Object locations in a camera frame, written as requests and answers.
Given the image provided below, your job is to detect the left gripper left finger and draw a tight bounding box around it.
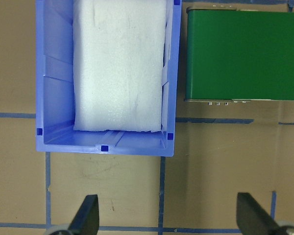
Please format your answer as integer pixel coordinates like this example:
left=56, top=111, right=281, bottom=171
left=68, top=194, right=99, bottom=235

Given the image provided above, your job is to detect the blue source bin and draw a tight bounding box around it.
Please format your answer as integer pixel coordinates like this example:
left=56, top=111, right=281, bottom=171
left=36, top=0, right=182, bottom=157

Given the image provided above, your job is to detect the green conveyor belt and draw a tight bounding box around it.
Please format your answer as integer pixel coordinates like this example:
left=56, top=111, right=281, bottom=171
left=185, top=7, right=294, bottom=102

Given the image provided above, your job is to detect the white foam pad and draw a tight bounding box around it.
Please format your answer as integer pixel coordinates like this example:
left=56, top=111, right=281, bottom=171
left=73, top=0, right=167, bottom=132

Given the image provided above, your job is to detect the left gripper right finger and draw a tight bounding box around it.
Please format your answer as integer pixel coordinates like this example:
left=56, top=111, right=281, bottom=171
left=236, top=192, right=283, bottom=235

